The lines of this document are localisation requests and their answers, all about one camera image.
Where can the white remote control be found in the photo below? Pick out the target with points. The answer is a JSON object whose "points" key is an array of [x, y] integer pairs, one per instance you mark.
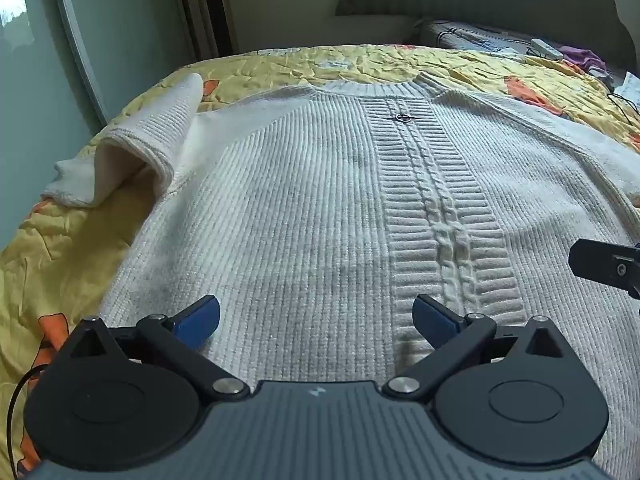
{"points": [[546, 48]]}

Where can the green glass sliding door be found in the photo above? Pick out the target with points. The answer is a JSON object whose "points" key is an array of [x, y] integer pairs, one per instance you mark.
{"points": [[45, 85]]}

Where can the white knitted sweater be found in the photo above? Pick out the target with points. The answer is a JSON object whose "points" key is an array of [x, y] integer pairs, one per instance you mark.
{"points": [[300, 200]]}

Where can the patterned grey pillow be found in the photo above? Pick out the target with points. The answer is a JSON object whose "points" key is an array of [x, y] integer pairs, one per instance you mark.
{"points": [[465, 40]]}

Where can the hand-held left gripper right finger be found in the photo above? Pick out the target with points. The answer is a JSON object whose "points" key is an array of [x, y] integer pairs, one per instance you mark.
{"points": [[436, 321]]}

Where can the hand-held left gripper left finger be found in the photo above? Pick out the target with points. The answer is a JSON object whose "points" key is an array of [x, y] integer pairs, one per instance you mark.
{"points": [[197, 321]]}

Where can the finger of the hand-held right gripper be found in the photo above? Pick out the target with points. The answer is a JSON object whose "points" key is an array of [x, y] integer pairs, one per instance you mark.
{"points": [[602, 265]]}

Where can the standing air conditioner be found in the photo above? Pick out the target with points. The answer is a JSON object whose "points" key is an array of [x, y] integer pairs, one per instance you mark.
{"points": [[210, 5]]}

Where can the purple cloth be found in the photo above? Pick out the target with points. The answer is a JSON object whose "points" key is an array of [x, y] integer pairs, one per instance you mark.
{"points": [[582, 57]]}

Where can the yellow orange printed bedspread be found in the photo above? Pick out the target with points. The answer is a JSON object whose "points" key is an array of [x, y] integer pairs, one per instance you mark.
{"points": [[65, 260]]}

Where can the white printed cloth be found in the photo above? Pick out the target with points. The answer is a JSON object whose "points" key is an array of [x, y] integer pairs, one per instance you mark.
{"points": [[632, 85]]}

